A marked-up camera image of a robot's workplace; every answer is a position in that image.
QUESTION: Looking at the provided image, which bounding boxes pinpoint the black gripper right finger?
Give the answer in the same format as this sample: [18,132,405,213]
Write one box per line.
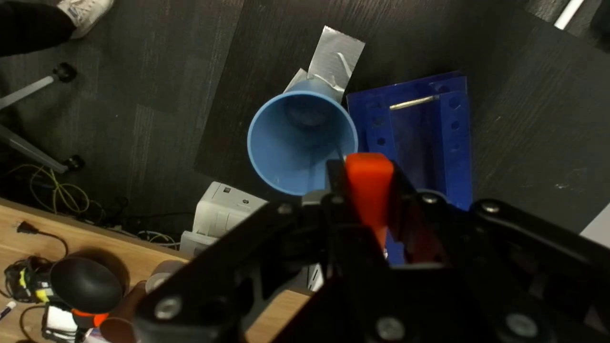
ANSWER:
[390,173,610,343]

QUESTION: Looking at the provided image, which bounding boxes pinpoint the white shoe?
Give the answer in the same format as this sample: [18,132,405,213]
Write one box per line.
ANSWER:
[57,0,114,38]

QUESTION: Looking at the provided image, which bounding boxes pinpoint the black round object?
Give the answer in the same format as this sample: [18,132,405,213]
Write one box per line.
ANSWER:
[49,255,127,313]

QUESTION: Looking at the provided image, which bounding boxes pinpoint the blue tool tray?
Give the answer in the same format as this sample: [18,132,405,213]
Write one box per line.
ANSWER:
[346,72,472,210]

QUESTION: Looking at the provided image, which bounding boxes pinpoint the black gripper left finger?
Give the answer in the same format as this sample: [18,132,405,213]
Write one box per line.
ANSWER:
[135,158,386,343]

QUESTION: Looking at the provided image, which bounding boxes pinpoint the silver metal pin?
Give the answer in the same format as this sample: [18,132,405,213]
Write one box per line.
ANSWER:
[388,95,440,111]

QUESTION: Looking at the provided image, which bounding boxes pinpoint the blue plastic cup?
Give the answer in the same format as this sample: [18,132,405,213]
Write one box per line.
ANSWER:
[245,91,358,196]

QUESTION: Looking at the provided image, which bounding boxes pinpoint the white box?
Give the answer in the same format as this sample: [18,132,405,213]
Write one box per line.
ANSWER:
[179,181,264,257]

